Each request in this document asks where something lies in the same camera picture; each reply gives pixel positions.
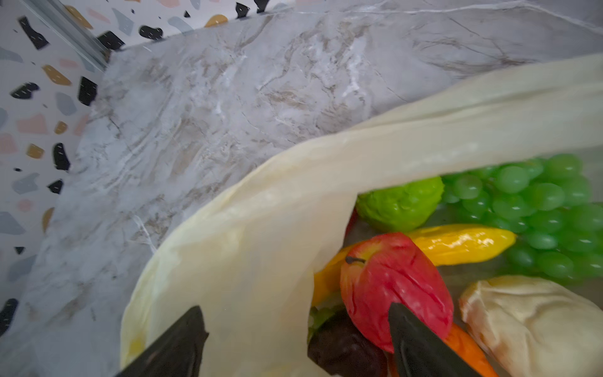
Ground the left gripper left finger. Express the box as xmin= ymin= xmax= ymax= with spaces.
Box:
xmin=116 ymin=306 xmax=209 ymax=377

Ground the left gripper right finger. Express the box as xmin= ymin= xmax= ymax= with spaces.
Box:
xmin=388 ymin=303 xmax=480 ymax=377

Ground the red apple toy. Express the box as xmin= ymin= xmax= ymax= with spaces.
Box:
xmin=340 ymin=232 xmax=454 ymax=353

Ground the cream plastic bag orange print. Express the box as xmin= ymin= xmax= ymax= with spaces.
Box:
xmin=120 ymin=54 xmax=602 ymax=376

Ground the orange fruit toy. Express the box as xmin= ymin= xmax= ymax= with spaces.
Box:
xmin=386 ymin=324 xmax=499 ymax=376

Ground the yellow banana toy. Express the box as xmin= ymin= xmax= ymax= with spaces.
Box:
xmin=312 ymin=224 xmax=517 ymax=307

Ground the beige bun toy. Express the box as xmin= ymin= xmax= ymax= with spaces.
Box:
xmin=459 ymin=276 xmax=602 ymax=376

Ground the lime green bumpy fruit toy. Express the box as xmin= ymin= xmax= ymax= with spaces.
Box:
xmin=355 ymin=177 xmax=444 ymax=232

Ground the green grapes bunch toy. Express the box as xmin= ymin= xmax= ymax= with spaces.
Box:
xmin=442 ymin=153 xmax=602 ymax=284

